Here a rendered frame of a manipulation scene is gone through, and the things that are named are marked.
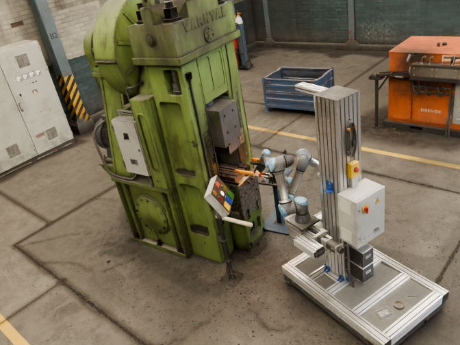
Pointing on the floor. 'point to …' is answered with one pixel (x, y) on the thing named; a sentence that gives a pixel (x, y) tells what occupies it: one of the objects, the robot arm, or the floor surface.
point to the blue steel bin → (296, 98)
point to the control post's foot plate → (232, 278)
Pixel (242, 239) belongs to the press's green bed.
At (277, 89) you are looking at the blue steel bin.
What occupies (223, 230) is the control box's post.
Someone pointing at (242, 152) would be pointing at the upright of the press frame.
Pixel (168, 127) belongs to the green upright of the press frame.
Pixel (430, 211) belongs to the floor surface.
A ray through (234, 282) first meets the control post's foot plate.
